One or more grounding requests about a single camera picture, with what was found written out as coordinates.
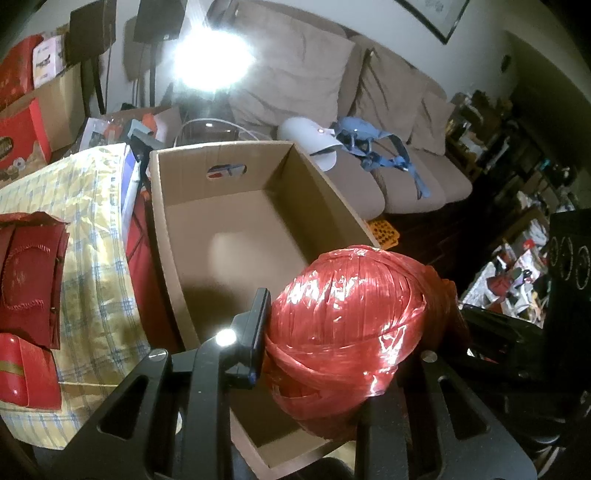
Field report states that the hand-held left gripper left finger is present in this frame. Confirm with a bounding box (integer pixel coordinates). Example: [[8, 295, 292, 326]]
[[60, 287, 273, 480]]

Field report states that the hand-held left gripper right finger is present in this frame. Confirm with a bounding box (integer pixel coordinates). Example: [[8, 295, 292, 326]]
[[355, 351, 539, 480]]

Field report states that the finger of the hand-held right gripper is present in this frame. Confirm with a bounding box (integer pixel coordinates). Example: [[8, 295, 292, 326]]
[[455, 302, 550, 370]]

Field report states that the red plastic twine ball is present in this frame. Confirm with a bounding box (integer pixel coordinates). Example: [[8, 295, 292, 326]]
[[263, 244, 458, 439]]

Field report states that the cardboard box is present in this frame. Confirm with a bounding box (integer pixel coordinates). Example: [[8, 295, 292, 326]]
[[148, 141, 398, 469]]

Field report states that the large dark red paper bag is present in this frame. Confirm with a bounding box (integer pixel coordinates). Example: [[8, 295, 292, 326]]
[[0, 212, 70, 349]]

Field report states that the red rounded tin case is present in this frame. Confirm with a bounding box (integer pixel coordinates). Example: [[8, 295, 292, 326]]
[[0, 333, 63, 411]]

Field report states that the cluttered low table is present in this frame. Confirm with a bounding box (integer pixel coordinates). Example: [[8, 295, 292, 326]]
[[462, 231, 555, 324]]

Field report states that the red board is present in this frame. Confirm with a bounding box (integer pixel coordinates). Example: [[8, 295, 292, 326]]
[[124, 185, 178, 352]]

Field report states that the cluttered dark shelf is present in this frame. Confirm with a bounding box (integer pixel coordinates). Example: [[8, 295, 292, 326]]
[[448, 90, 591, 222]]

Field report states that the orange plastic crate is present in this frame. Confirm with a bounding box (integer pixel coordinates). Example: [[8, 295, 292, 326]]
[[367, 217, 402, 250]]

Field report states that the yellow checked tablecloth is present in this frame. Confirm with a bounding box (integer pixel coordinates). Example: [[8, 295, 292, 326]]
[[0, 143, 153, 450]]

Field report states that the beige sofa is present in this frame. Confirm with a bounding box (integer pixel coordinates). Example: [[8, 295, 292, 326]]
[[203, 0, 474, 217]]

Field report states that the white dome-shaped device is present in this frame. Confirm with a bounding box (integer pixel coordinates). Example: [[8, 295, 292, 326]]
[[277, 117, 340, 171]]

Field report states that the small beige sofa cushion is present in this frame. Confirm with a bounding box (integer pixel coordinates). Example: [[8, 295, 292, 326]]
[[409, 90, 455, 155]]

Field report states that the carton of assorted clutter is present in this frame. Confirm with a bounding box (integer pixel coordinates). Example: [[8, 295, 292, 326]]
[[83, 106, 183, 151]]

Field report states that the large beige sofa cushion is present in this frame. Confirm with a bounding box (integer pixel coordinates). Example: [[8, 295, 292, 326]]
[[228, 7, 356, 139]]

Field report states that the medium beige sofa cushion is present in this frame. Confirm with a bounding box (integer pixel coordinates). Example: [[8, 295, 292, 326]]
[[353, 46, 439, 141]]

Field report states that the bright lamp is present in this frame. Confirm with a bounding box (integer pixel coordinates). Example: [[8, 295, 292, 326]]
[[173, 18, 252, 90]]

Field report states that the large brown carton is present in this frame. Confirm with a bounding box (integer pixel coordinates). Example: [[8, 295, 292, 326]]
[[0, 62, 88, 153]]

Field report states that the framed ink painting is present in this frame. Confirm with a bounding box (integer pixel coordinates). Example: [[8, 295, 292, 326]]
[[397, 0, 472, 44]]

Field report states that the red chocolate gift bag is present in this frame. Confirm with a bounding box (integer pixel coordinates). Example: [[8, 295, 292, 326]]
[[0, 99, 51, 178]]

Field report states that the black speaker on stand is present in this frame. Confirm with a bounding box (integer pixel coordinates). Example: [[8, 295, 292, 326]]
[[69, 0, 117, 116], [134, 0, 185, 107]]

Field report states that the small white printed box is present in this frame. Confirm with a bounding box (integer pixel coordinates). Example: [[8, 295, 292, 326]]
[[32, 36, 63, 88]]

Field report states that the red patterned gift box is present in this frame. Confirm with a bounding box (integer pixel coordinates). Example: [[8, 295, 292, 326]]
[[0, 34, 44, 109]]

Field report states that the white hoop cable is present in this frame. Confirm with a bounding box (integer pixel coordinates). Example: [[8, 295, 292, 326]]
[[175, 119, 278, 144]]

